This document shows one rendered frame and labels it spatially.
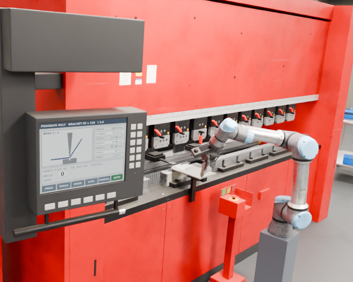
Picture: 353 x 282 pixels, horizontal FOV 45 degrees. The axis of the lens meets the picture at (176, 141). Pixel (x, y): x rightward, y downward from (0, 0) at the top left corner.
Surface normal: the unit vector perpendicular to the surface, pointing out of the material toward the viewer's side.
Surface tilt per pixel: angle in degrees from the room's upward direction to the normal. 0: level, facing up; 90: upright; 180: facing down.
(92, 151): 90
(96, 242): 90
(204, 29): 90
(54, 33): 90
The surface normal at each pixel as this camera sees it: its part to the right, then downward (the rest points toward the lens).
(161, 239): 0.74, 0.22
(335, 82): -0.67, 0.14
